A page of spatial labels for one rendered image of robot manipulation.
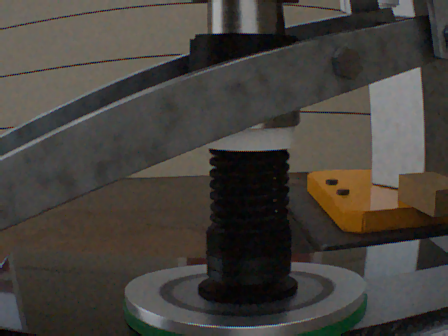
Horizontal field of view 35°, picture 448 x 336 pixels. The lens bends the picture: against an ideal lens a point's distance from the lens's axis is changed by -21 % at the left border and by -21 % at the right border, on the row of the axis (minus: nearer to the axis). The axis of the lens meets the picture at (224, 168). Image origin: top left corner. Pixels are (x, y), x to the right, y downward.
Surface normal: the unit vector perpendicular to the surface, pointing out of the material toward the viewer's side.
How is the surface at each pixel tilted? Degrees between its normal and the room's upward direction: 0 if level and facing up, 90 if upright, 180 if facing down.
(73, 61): 90
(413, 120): 90
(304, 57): 90
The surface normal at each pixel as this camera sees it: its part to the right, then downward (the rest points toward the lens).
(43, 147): 0.48, 0.12
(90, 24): 0.17, 0.14
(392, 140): -0.83, 0.09
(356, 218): -0.66, 0.11
